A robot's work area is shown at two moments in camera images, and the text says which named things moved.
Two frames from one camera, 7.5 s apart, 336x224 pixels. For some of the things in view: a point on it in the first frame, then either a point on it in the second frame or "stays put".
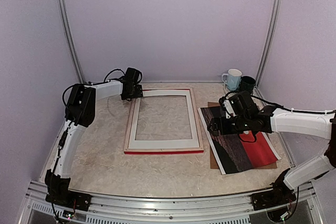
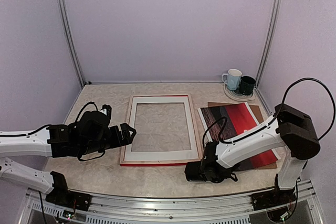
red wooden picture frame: x=163 y=151 -> x=164 y=162
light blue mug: x=233 y=79 stays put
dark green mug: x=247 y=84 stays put
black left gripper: x=139 y=93 -> x=117 y=141
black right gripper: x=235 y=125 -> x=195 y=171
